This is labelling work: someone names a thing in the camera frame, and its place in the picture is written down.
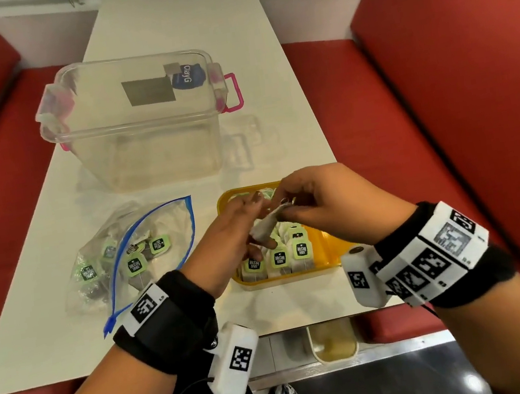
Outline person's left hand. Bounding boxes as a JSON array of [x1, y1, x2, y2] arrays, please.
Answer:
[[171, 188, 286, 303]]

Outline person's right hand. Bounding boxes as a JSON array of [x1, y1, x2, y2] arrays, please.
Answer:
[[261, 151, 423, 260]]

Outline clear zip bag blue seal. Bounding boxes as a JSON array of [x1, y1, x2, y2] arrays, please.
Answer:
[[51, 192, 211, 344]]

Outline yellow tray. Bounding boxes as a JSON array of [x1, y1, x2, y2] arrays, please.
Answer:
[[214, 170, 365, 295]]

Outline tea bag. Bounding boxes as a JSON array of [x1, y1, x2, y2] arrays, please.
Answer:
[[244, 201, 300, 248]]

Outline rows of green-tagged tea bags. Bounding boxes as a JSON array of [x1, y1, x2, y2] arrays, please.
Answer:
[[228, 183, 319, 285]]

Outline black left wristband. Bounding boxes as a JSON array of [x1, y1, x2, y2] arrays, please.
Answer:
[[104, 265, 226, 384]]

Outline black wristband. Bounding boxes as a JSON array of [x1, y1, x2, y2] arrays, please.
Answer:
[[104, 265, 226, 384], [364, 189, 520, 319]]

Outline yellow lid under table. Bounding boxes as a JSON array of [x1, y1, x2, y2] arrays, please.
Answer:
[[304, 317, 362, 368]]

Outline black right wristband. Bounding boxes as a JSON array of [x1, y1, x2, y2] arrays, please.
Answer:
[[364, 189, 520, 319]]

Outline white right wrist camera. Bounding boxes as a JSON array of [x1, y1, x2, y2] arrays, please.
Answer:
[[339, 241, 394, 313]]

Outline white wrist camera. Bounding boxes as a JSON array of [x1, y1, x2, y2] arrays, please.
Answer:
[[339, 241, 394, 313], [199, 317, 269, 394]]

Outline clear storage box pink handles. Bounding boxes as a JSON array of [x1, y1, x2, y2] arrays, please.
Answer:
[[28, 39, 255, 205]]

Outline black right camera cable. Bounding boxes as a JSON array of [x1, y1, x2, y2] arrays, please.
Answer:
[[420, 301, 443, 322]]

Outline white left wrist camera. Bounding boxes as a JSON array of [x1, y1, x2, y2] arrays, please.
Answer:
[[199, 317, 269, 394]]

